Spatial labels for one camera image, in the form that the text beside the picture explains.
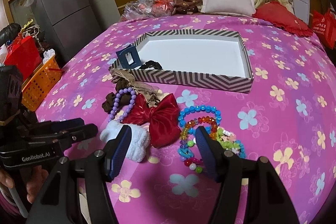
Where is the white fluffy scrunchie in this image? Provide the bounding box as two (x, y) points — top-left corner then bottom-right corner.
(100, 120), (150, 162)

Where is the purple bead bracelet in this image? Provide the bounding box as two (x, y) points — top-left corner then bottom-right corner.
(107, 86), (137, 123)

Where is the red satin hair bow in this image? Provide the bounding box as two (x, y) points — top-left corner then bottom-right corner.
(122, 94), (181, 148)

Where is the brown scrunchie with leopard bow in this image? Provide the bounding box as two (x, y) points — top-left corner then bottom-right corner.
(102, 69), (161, 114)

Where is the blue plastic hair claw clip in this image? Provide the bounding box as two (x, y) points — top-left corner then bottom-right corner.
(116, 45), (142, 69)

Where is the black fabric scrunchie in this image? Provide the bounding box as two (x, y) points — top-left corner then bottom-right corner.
(139, 60), (162, 70)

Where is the person's left hand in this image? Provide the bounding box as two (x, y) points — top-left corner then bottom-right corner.
(1, 165), (49, 203)

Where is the orange plastic basket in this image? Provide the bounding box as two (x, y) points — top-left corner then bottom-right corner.
(22, 56), (63, 111)

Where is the pink floral bedsheet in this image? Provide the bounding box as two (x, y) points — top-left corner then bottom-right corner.
(37, 15), (335, 223)

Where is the red gift bag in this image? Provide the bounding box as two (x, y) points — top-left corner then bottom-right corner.
(4, 36), (42, 81)

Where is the striped black white shallow box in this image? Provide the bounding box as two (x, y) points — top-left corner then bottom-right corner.
(108, 28), (254, 94)

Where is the grey refrigerator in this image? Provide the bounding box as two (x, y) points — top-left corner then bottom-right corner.
(31, 0), (101, 67)

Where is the red frilled cushion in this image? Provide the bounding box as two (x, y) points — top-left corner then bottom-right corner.
(252, 1), (313, 37)

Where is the clear plastic bag of items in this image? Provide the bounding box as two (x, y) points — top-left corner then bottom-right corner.
(120, 0), (175, 22)

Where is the red shopping bag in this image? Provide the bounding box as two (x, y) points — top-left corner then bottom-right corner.
(311, 9), (335, 50)

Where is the green flower bead bracelet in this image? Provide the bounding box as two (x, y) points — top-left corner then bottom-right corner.
(216, 127), (247, 159)

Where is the multicolour mixed bead bracelet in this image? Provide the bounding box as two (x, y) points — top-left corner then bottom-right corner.
(177, 131), (206, 174)

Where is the rainbow crystal bead bracelet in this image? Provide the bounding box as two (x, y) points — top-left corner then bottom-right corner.
(179, 115), (219, 141)

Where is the blue bead bracelet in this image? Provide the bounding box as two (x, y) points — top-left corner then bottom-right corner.
(178, 104), (222, 135)

